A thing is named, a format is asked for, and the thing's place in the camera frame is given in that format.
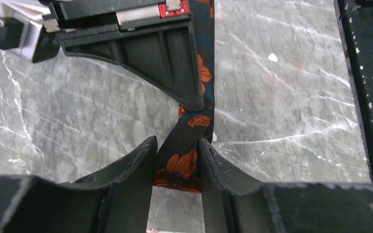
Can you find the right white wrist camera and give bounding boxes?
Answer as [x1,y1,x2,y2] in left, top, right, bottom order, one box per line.
[0,0,60,63]

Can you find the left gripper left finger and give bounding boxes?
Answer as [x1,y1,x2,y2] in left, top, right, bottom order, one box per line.
[0,136,157,233]

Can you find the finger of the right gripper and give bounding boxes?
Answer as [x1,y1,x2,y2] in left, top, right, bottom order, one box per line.
[57,19,204,111]

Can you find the dark floral necktie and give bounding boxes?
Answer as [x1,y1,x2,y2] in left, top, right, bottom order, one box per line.
[153,0,215,193]

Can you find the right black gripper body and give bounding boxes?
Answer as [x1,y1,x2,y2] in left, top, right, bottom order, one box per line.
[40,0,193,35]

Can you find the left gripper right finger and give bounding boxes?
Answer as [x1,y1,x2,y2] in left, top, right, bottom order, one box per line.
[199,139,373,233]

